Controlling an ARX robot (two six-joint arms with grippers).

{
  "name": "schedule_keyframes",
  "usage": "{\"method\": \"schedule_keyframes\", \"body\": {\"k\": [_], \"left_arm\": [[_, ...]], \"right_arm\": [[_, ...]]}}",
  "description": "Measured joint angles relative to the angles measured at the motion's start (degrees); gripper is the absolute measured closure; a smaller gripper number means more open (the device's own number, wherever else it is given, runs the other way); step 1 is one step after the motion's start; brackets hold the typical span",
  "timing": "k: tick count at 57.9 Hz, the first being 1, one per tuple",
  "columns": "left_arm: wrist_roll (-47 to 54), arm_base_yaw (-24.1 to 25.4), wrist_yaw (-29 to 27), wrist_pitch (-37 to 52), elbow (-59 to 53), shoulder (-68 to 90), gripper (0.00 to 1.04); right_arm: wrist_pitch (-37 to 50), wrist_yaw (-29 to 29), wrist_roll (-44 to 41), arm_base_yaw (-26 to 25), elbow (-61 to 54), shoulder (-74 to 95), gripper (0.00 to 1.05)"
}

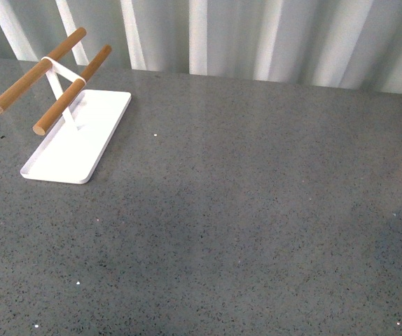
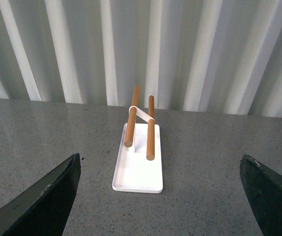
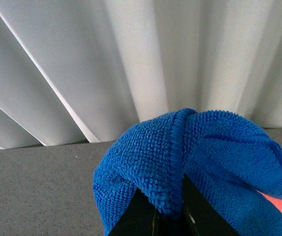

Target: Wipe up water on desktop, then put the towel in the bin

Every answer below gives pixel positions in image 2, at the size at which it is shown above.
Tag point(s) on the white pleated curtain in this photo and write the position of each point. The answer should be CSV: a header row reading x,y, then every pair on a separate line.
x,y
222,56

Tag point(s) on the white rack with wooden rods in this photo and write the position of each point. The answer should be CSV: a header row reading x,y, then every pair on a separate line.
x,y
139,161

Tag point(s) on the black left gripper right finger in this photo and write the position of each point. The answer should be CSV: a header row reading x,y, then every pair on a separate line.
x,y
263,188

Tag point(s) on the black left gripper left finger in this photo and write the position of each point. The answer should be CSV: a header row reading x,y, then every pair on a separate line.
x,y
43,209

